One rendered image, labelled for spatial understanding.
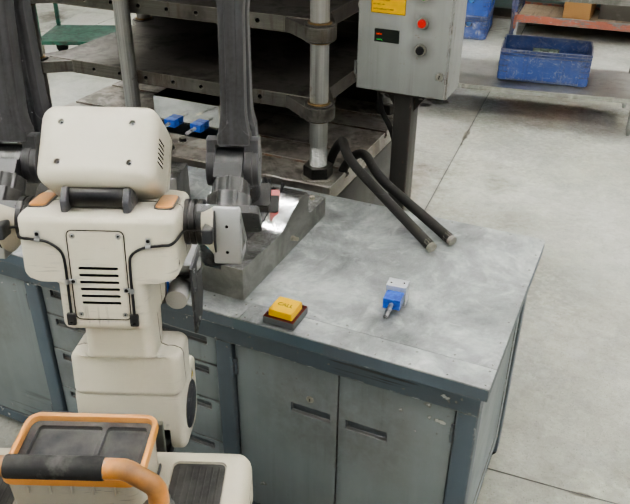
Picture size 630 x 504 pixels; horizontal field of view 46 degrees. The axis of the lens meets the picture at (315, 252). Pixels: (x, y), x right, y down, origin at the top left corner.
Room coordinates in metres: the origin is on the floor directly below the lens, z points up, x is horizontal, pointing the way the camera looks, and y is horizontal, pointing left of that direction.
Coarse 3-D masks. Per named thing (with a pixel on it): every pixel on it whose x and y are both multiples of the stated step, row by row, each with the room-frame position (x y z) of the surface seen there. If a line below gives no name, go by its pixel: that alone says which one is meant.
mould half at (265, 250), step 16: (288, 192) 1.83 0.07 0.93; (304, 192) 1.84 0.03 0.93; (288, 208) 1.77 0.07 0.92; (304, 208) 1.82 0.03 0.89; (320, 208) 1.92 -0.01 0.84; (272, 224) 1.73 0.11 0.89; (288, 224) 1.73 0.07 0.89; (304, 224) 1.82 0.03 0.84; (256, 240) 1.65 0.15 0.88; (272, 240) 1.66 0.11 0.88; (288, 240) 1.73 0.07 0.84; (256, 256) 1.57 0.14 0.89; (272, 256) 1.64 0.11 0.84; (208, 272) 1.54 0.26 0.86; (224, 272) 1.52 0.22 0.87; (240, 272) 1.50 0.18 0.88; (256, 272) 1.56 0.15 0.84; (208, 288) 1.54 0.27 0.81; (224, 288) 1.52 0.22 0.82; (240, 288) 1.50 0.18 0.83
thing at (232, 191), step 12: (216, 180) 1.26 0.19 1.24; (228, 180) 1.25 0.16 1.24; (240, 180) 1.26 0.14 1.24; (216, 192) 1.23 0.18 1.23; (228, 192) 1.23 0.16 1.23; (240, 192) 1.23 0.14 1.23; (204, 204) 1.20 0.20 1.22; (216, 204) 1.21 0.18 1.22; (228, 204) 1.21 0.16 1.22; (240, 204) 1.21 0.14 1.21; (252, 216) 1.20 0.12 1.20; (252, 228) 1.23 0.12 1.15
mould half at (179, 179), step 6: (174, 162) 2.08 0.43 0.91; (180, 162) 2.08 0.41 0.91; (174, 168) 2.04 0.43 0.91; (180, 168) 2.04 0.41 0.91; (186, 168) 2.07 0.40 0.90; (174, 174) 2.00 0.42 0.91; (180, 174) 2.01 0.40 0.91; (186, 174) 2.06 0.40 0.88; (174, 180) 1.97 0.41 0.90; (180, 180) 2.00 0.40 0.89; (186, 180) 2.06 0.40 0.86; (174, 186) 1.96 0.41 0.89; (180, 186) 2.00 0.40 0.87; (186, 186) 2.05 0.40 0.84; (186, 192) 2.05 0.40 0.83
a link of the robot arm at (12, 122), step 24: (0, 0) 1.37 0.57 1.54; (0, 24) 1.36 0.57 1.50; (0, 48) 1.35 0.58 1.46; (0, 72) 1.34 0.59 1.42; (0, 96) 1.34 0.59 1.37; (24, 96) 1.38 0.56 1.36; (0, 120) 1.33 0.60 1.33; (24, 120) 1.35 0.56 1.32; (24, 144) 1.33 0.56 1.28; (24, 168) 1.30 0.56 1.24
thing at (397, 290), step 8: (392, 280) 1.52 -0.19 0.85; (400, 280) 1.52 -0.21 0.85; (392, 288) 1.49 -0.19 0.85; (400, 288) 1.49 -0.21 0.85; (408, 288) 1.51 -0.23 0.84; (384, 296) 1.47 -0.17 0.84; (392, 296) 1.47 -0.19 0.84; (400, 296) 1.47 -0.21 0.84; (384, 304) 1.46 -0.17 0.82; (392, 304) 1.45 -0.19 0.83; (400, 304) 1.45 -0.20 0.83
